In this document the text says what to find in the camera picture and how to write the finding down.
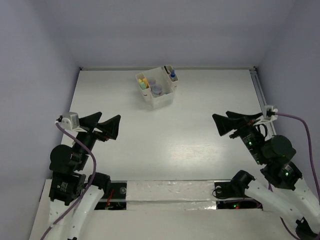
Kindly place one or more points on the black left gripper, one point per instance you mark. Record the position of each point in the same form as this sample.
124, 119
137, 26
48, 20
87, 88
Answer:
110, 127

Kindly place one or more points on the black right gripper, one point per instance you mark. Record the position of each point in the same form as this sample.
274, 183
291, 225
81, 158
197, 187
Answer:
224, 124

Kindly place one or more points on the green highlighter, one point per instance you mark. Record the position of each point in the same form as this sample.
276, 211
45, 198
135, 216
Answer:
142, 86

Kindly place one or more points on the orange highlighter cap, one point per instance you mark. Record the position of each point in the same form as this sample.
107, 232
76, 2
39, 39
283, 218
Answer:
145, 82

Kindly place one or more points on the clear blue spray bottle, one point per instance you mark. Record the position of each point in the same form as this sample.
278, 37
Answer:
173, 75

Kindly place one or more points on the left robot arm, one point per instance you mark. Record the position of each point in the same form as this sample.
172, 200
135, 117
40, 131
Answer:
76, 186

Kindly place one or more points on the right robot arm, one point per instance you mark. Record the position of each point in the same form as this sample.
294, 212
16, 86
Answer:
288, 194

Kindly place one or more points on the cream divided side organizer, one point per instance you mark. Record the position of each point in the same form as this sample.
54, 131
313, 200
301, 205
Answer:
146, 94

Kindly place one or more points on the white perforated basket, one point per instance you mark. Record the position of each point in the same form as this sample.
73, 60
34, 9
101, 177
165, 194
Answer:
168, 94

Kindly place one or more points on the paperclip jar near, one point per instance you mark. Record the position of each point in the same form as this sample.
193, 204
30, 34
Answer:
157, 90

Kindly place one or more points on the paperclip jar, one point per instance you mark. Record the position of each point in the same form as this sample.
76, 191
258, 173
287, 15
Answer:
157, 90
151, 81

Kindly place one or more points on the paperclip jar far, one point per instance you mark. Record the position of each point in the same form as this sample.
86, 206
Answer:
151, 81

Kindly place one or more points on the cream divided organizer far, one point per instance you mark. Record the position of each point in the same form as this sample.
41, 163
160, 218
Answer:
172, 84

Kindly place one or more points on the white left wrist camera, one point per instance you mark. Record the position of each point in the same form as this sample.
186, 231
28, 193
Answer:
70, 122

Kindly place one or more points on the aluminium table edge rail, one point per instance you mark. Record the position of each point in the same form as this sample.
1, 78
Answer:
262, 102

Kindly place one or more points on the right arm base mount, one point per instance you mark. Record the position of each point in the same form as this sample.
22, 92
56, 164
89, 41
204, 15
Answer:
228, 199

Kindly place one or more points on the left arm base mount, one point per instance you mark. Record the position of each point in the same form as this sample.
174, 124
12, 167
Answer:
114, 193

